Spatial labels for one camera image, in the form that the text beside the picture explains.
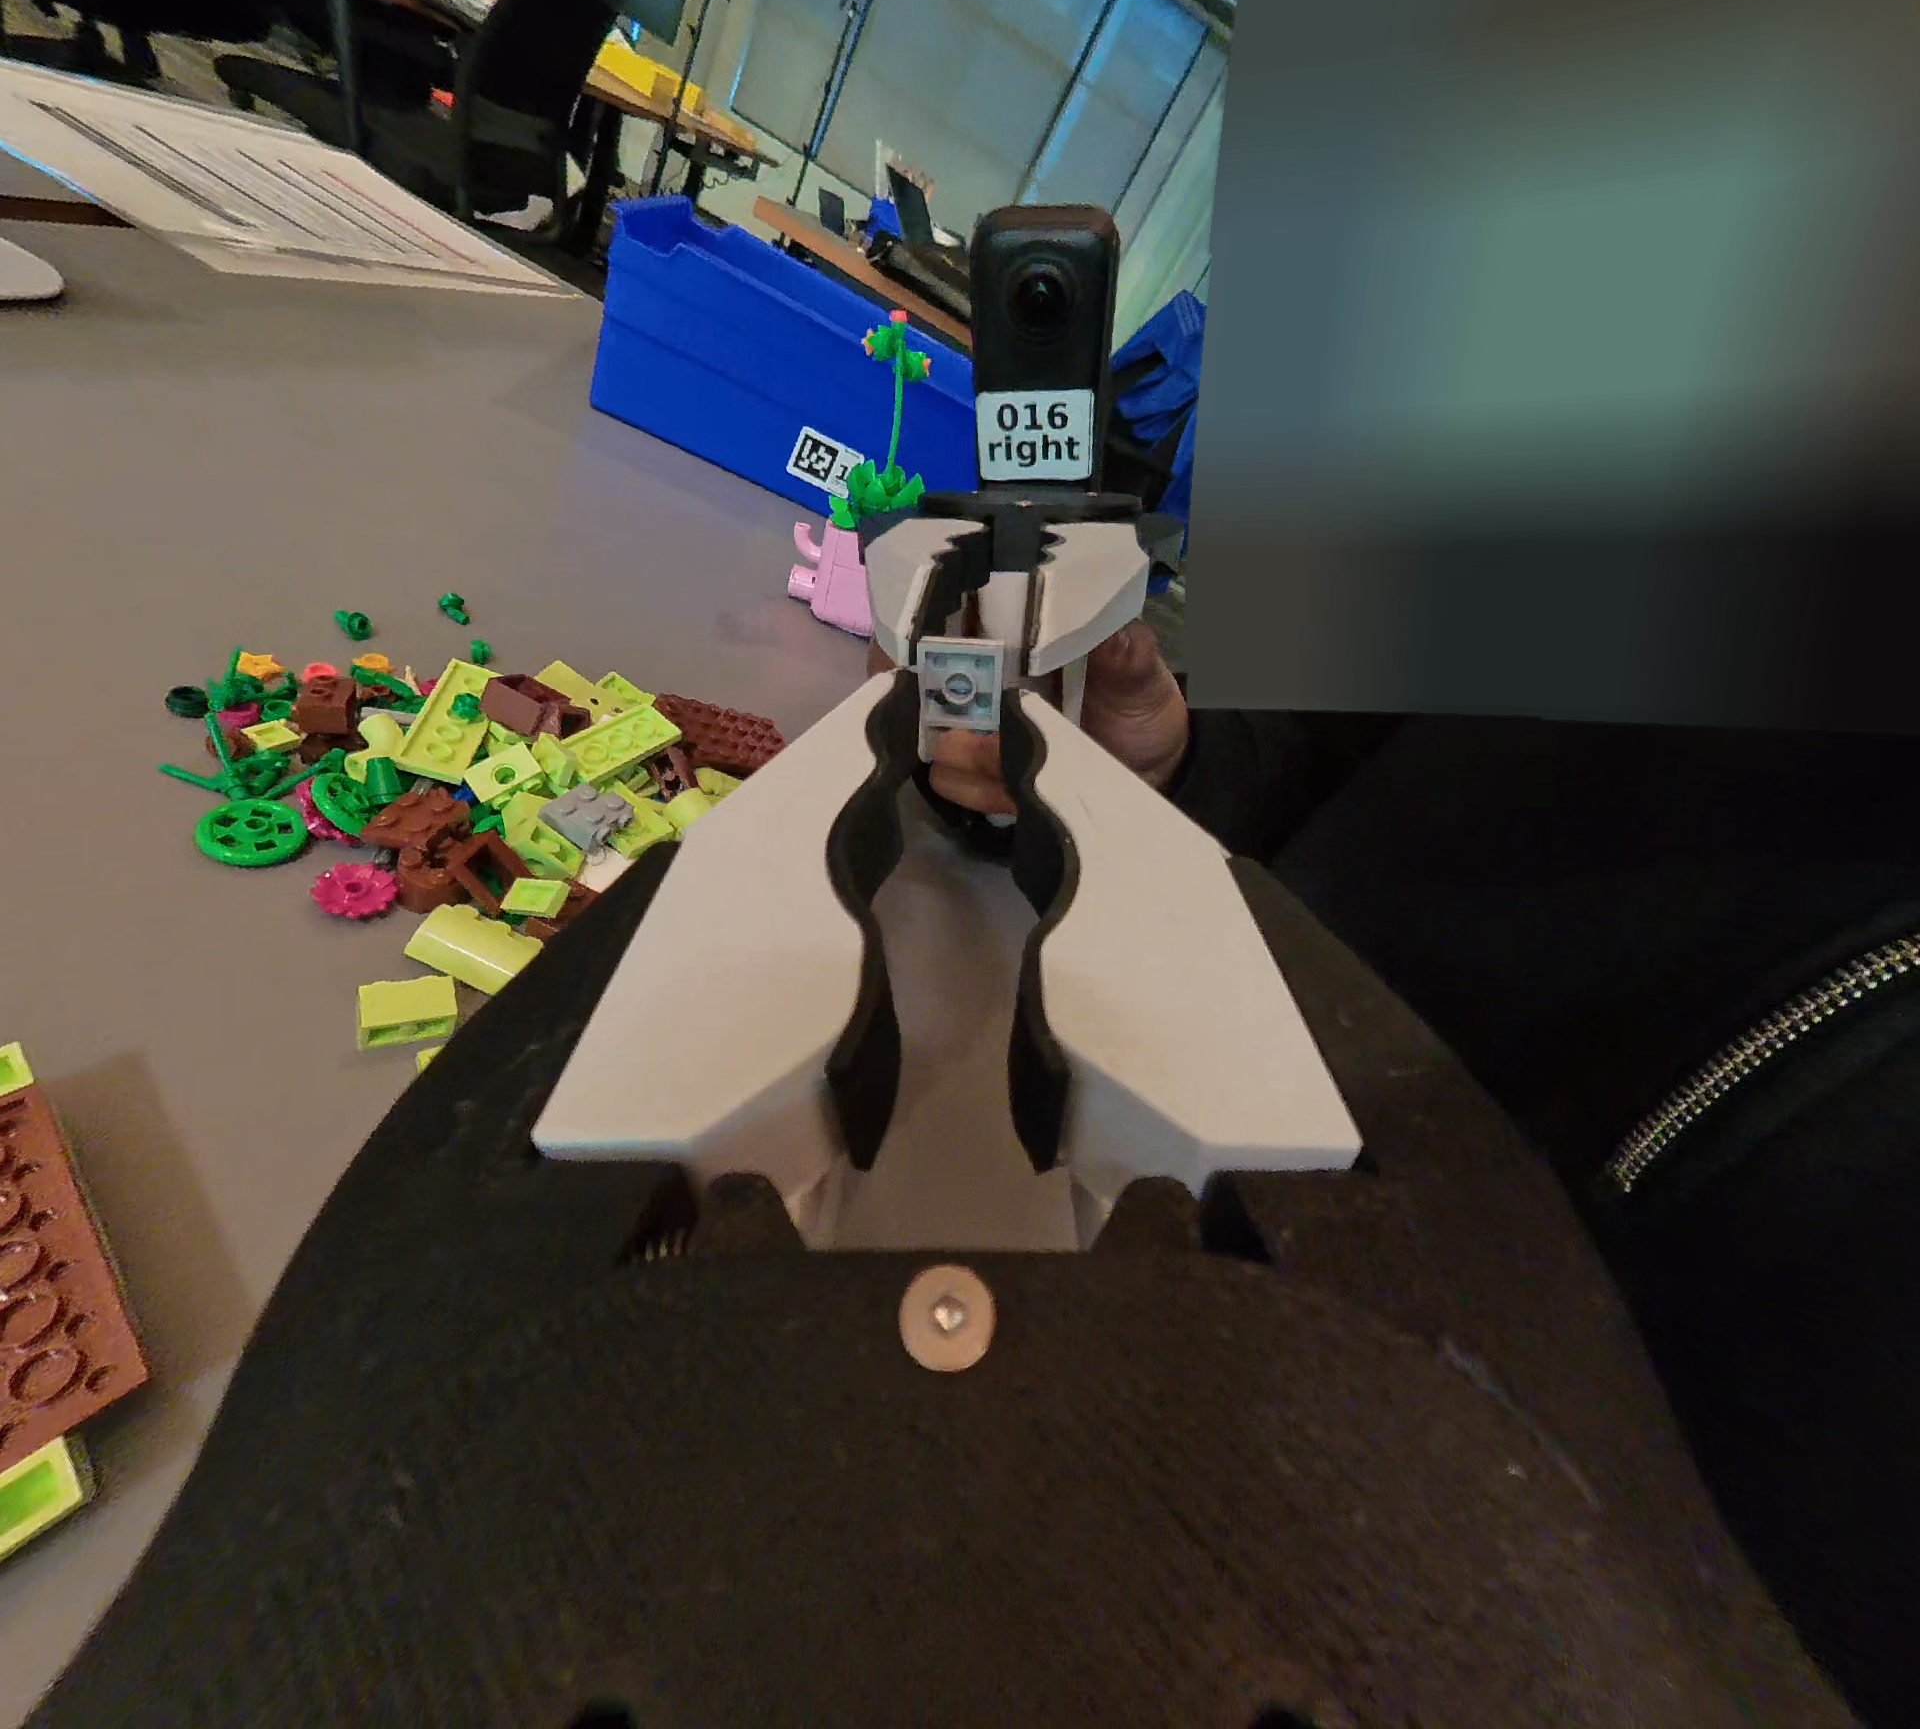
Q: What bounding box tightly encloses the black office chair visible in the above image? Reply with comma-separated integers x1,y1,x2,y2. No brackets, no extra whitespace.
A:
454,0,642,228

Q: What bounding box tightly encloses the lime and brown brick assembly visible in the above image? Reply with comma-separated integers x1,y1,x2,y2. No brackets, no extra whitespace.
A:
0,1039,155,1562

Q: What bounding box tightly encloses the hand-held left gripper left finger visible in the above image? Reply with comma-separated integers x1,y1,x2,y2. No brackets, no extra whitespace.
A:
530,674,909,1255

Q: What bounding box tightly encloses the printed paper sheet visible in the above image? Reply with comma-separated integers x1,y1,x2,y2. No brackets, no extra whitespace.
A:
0,56,585,294

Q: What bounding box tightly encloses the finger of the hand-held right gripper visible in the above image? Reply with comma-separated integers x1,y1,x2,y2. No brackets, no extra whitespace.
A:
999,518,1159,728
862,514,979,679

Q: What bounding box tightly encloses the yellow plastic bin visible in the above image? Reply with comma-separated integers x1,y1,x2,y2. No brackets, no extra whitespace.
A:
585,41,708,103

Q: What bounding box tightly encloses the open laptop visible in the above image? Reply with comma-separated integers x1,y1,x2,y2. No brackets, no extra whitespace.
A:
883,161,966,248

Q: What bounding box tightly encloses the pile of toy bricks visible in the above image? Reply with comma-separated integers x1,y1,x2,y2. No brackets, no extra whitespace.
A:
156,589,791,1056

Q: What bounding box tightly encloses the person's right hand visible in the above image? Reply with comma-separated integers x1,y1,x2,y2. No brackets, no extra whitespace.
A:
923,616,1195,830

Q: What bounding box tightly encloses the person's right forearm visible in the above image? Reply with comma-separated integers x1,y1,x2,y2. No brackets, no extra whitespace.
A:
1176,706,1503,890

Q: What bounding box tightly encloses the blue plastic bin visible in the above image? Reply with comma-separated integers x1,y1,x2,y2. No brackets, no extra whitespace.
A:
588,195,985,517

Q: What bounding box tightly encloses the toy flower in pink pot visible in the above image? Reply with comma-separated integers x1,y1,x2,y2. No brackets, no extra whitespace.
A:
787,308,937,640

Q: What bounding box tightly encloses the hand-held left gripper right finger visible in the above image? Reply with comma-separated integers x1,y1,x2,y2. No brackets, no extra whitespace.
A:
1002,686,1366,1255

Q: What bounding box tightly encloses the grey toy brick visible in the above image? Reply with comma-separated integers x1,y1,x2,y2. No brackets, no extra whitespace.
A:
912,635,1007,733

